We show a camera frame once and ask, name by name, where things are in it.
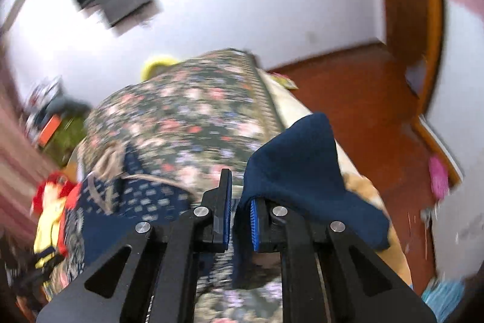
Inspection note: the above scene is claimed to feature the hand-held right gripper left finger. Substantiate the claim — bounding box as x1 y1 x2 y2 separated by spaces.
36 169 232 323

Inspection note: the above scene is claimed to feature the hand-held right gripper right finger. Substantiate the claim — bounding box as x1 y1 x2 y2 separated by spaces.
250 199 435 323

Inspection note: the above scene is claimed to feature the navy blue patterned garment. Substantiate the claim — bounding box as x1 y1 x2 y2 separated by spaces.
64 113 392 289

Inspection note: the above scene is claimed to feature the dark floral blanket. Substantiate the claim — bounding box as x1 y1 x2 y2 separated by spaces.
49 48 288 323

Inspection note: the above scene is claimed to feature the navy blue cloth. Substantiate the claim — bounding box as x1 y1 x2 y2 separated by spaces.
261 71 413 289

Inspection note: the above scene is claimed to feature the yellow and red packet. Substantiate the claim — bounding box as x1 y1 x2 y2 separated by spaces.
272 73 297 90

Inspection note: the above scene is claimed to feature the yellow round object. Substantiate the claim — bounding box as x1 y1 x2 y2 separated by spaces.
141 56 178 81

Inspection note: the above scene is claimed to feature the green cloth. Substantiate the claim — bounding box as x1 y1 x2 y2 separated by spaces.
49 111 89 165

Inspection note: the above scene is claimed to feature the red and yellow garment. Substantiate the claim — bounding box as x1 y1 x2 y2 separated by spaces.
30 173 82 271

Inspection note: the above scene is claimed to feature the dark grey cloth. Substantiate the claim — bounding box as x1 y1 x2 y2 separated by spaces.
53 95 92 114

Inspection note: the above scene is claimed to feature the pink object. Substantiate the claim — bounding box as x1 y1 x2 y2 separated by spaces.
428 154 450 200

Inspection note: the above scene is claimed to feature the orange box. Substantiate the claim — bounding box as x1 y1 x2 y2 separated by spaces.
40 115 63 147

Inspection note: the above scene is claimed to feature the light blue object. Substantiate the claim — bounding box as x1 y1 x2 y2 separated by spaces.
421 279 466 323

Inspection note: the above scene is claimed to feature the pink striped curtain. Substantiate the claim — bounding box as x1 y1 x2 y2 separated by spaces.
0 54 57 233

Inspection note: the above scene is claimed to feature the pile of desk clutter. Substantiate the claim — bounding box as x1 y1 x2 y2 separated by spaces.
25 77 63 142

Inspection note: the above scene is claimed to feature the wooden door frame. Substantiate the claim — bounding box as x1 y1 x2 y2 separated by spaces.
368 0 464 187

